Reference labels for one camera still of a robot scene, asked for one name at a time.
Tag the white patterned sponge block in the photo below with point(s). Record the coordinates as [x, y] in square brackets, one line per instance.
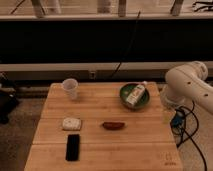
[71, 124]

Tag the dark object at left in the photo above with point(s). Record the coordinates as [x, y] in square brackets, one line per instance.
[8, 101]

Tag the brown oblong food item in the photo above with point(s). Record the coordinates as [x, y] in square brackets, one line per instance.
[113, 125]

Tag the green bowl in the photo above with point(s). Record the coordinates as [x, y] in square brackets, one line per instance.
[124, 91]

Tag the blue power box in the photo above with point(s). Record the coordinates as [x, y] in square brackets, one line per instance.
[177, 120]

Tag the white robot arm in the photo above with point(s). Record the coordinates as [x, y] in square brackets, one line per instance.
[188, 81]

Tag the white green bottle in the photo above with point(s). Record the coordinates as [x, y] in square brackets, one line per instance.
[136, 93]

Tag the white ceramic cup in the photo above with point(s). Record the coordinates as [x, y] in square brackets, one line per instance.
[70, 87]

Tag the black remote control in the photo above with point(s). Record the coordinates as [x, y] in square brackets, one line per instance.
[72, 148]

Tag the wall power outlet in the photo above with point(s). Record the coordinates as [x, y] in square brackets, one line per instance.
[92, 74]

